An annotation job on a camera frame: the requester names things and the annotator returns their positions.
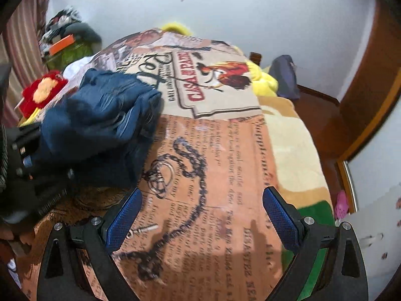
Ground blue denim jeans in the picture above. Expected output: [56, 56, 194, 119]
[40, 68, 164, 189]

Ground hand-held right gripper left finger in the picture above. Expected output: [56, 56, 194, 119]
[37, 187, 144, 301]

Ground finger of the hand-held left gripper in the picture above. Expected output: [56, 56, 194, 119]
[16, 162, 76, 190]
[11, 124, 43, 155]

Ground pile of clothes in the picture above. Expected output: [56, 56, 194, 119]
[39, 5, 103, 71]

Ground yellow plush toy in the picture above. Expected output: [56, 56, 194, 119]
[159, 22, 193, 36]
[247, 59, 279, 96]

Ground printed blanket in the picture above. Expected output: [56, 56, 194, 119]
[19, 28, 333, 301]

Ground striped curtain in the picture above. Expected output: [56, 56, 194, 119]
[0, 0, 54, 126]

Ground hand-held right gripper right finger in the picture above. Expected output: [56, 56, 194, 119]
[262, 186, 369, 301]

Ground wooden door frame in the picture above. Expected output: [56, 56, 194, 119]
[337, 3, 401, 214]

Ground red plush toy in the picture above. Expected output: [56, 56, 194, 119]
[20, 70, 68, 118]

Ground white cabinet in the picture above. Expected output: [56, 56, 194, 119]
[343, 183, 401, 289]

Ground pink slipper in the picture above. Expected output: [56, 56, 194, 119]
[334, 191, 349, 220]

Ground orange box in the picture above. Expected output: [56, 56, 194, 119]
[48, 36, 76, 56]

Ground grey blue backpack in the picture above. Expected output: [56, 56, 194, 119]
[269, 54, 300, 100]

